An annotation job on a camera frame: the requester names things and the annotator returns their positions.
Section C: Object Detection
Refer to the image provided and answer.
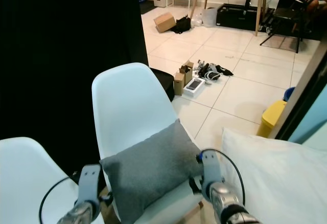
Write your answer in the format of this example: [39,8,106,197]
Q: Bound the plain white pillow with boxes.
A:
[220,127,327,224]

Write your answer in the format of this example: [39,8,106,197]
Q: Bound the black metal chair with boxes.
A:
[260,0,322,53]

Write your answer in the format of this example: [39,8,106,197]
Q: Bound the grey cushion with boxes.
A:
[100,119,205,224]

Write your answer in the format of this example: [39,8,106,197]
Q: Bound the white flat product box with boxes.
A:
[183,77,206,98]

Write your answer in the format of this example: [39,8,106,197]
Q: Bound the yellow bin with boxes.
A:
[257,100,287,138]

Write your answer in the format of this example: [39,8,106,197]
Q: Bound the small brown carton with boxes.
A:
[174,72,185,97]
[180,60,195,85]

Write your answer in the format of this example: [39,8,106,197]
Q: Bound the blue bucket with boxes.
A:
[283,86,297,102]

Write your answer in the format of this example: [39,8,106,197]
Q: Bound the black framed glass door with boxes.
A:
[268,35,327,143]

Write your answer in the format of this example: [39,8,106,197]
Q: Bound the black bag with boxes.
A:
[171,17,192,34]

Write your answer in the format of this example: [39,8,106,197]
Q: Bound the large cardboard box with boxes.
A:
[153,12,177,33]

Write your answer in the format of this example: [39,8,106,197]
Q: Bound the white bucket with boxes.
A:
[201,8,218,28]

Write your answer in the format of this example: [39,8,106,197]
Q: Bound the black equipment case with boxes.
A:
[216,3,266,30]

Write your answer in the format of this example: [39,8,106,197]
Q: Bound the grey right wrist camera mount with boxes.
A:
[198,150,223,189]

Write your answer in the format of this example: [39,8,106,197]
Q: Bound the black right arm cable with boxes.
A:
[202,148,247,207]

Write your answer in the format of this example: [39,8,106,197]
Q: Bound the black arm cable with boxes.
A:
[38,175,82,224]
[202,148,247,207]

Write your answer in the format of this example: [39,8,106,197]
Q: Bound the black cable pile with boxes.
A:
[195,59,234,84]

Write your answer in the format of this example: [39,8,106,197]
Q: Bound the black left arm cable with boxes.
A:
[38,175,82,224]

